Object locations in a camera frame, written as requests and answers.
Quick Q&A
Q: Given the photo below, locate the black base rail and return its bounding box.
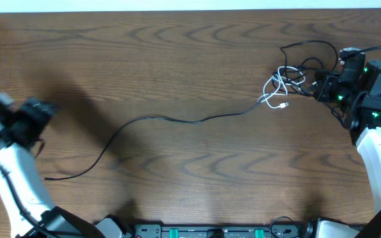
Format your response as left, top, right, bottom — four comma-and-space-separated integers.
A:
132, 216, 314, 238

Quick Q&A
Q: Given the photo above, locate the black USB-C cable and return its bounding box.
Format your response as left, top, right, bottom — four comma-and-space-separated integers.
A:
43, 92, 277, 181

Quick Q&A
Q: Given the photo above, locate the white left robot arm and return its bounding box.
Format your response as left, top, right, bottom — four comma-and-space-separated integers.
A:
0, 93, 134, 237

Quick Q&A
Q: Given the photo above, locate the white USB cable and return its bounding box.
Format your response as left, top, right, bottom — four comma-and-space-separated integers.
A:
257, 65, 307, 110

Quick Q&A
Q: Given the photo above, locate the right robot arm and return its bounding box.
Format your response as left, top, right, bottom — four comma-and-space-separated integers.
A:
301, 48, 381, 237

